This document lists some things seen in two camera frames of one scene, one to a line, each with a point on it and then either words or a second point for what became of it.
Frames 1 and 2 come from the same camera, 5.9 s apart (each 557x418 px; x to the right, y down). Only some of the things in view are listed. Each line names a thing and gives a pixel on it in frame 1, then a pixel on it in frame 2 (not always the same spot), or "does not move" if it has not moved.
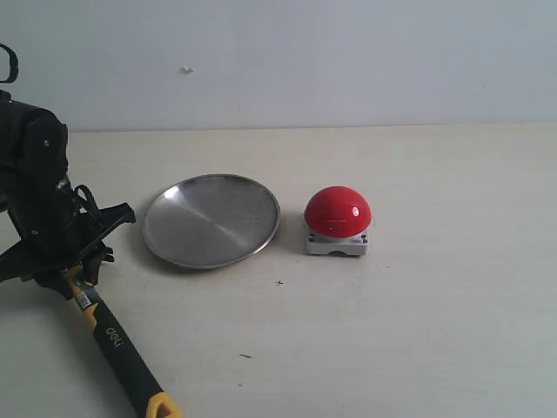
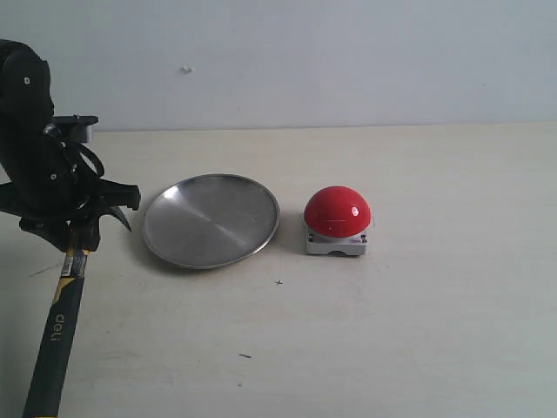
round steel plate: [210, 221] does not move
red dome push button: [337, 220] does not move
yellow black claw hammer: [120, 348] -> [43, 400]
